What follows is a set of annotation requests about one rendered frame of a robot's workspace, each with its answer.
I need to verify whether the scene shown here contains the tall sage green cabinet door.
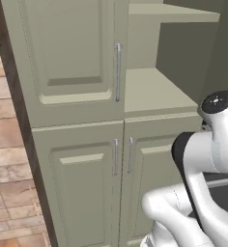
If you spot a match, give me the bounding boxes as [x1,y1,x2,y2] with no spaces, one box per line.
[0,0,130,129]

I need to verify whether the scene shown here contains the dark brown cabinet side panel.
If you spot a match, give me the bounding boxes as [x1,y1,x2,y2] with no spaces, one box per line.
[0,0,59,247]

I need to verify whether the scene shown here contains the sage green open shelf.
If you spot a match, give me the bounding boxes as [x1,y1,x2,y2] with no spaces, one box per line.
[124,0,221,119]

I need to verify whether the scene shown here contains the black appliance with silver bar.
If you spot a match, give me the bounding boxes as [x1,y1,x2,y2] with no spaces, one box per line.
[186,172,228,224]

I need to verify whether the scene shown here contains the short silver cabinet handle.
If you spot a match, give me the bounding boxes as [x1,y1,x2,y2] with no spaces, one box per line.
[127,136,134,175]
[113,138,120,177]

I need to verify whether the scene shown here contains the long silver cabinet handle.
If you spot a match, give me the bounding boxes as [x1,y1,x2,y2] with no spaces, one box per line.
[114,42,123,103]

